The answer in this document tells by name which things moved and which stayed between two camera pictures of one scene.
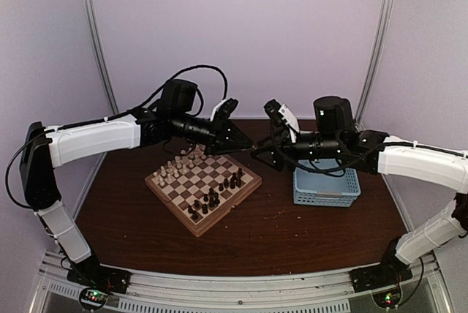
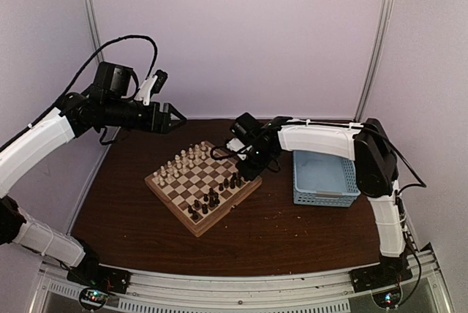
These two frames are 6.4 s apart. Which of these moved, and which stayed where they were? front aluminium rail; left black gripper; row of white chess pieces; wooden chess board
Moved: left black gripper
Stayed: row of white chess pieces; front aluminium rail; wooden chess board
